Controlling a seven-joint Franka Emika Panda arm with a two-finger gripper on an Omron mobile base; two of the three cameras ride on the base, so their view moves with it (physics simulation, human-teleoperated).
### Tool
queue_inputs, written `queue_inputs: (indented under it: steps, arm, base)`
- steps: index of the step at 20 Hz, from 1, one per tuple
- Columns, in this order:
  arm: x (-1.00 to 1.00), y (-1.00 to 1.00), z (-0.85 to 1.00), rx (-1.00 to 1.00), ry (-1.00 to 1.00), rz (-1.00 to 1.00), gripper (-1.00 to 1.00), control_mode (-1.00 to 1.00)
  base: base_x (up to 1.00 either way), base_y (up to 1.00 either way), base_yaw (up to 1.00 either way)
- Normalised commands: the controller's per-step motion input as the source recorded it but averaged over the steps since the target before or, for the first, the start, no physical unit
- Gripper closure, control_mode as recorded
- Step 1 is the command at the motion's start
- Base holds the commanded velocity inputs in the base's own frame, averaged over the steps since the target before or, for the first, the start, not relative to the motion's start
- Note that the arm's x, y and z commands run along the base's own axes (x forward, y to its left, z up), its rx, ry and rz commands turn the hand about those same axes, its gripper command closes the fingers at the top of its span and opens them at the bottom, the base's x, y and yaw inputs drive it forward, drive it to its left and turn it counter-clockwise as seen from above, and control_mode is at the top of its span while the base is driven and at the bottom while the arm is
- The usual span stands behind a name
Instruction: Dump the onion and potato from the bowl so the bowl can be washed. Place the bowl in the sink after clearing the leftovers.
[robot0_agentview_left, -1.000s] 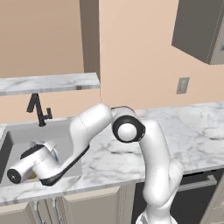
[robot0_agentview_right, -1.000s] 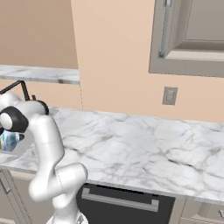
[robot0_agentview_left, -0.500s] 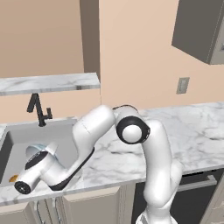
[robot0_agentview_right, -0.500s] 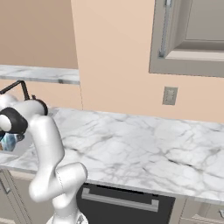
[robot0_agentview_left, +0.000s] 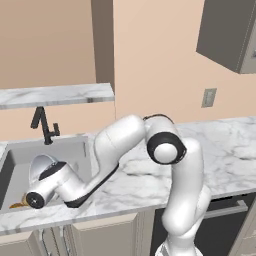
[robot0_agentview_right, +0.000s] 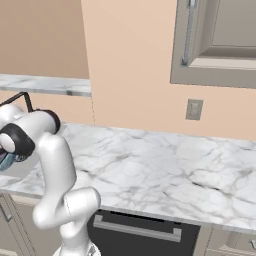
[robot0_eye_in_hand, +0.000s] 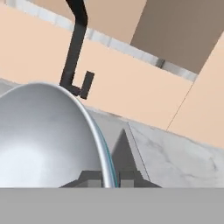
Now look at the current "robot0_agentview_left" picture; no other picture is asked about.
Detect black sink tap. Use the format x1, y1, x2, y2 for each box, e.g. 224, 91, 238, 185
30, 106, 61, 146

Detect brown rounded object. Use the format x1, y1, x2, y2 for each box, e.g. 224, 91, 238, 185
8, 192, 31, 210

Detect grey dishwasher handle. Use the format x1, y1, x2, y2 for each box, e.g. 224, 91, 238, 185
202, 199, 250, 220

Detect grey wall cupboard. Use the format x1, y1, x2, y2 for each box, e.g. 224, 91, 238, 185
195, 0, 256, 75

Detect grey cupboard handle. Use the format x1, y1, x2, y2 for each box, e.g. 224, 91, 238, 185
40, 228, 52, 256
59, 226, 70, 256

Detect grey kitchen sink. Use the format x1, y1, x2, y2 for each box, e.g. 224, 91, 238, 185
0, 134, 94, 215

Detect black dishwasher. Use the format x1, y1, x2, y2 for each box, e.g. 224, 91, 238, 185
149, 192, 256, 256

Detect beige cupboard door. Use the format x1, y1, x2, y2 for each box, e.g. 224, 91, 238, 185
0, 230, 38, 256
70, 212, 140, 256

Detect grey wall socket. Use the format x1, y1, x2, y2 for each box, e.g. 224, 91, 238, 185
200, 87, 218, 109

